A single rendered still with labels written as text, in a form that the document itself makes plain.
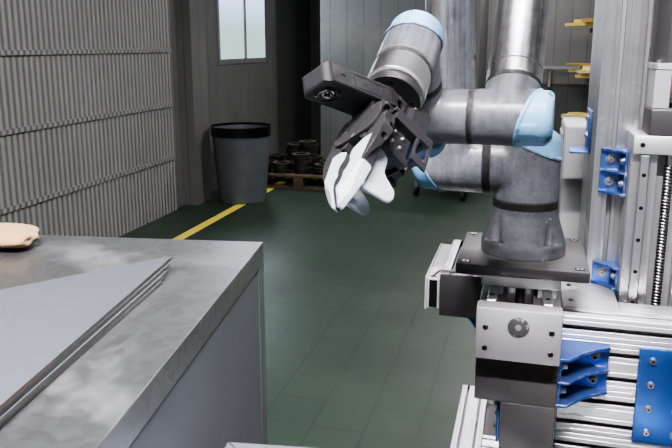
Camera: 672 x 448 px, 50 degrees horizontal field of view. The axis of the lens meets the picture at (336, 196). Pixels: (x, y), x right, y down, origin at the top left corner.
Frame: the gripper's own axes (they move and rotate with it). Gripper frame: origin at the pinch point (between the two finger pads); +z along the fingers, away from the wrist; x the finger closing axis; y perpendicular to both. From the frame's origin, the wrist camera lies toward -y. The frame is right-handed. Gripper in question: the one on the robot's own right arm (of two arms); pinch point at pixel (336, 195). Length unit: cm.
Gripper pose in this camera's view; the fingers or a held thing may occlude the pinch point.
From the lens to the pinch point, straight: 71.4
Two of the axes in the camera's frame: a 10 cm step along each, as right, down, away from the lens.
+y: 7.0, 6.3, 3.4
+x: -6.6, 3.9, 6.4
